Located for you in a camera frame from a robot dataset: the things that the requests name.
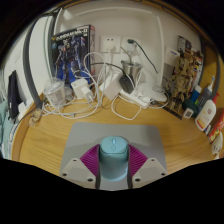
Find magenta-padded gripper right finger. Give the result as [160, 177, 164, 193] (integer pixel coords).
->
[127, 143, 168, 190]

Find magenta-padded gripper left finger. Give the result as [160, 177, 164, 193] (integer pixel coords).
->
[59, 143, 102, 190]

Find light blue computer mouse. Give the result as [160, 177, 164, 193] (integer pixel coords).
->
[98, 135, 129, 182]

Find grey mouse pad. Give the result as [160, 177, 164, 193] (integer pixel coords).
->
[59, 121, 168, 178]

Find white power strip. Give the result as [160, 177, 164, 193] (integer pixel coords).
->
[119, 89, 151, 109]

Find white red-pump lotion bottle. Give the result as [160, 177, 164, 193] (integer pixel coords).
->
[194, 92, 221, 132]

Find red yellow snack tube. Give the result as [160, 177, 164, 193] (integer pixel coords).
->
[207, 111, 224, 144]

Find teal blanket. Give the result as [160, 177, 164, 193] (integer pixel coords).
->
[0, 99, 16, 158]

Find clear plastic cup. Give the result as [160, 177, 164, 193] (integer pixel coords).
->
[43, 77, 67, 107]

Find small white charger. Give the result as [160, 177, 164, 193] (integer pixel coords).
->
[70, 78, 95, 103]

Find blue white-capped bottle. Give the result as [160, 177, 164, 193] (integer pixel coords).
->
[190, 84, 203, 105]

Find large white power adapter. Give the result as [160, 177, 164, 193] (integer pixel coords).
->
[99, 74, 123, 101]

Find brown brick-built tree figure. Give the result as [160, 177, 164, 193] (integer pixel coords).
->
[166, 53, 196, 114]

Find black hanging bag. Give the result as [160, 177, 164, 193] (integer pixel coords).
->
[7, 69, 24, 120]

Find steel cup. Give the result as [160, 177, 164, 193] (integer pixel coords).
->
[120, 59, 144, 79]

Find blue robot model kit box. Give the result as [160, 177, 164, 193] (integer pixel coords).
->
[50, 24, 97, 88]

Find colourful printed figure box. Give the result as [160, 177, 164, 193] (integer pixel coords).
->
[176, 34, 205, 98]

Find white cable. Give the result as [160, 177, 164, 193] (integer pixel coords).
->
[43, 51, 143, 121]

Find white wall-mounted box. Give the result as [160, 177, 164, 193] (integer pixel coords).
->
[163, 46, 181, 66]

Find black cable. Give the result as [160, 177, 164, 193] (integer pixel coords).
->
[127, 38, 159, 74]

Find white wall socket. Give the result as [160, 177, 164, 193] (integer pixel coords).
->
[99, 34, 121, 54]
[120, 35, 143, 53]

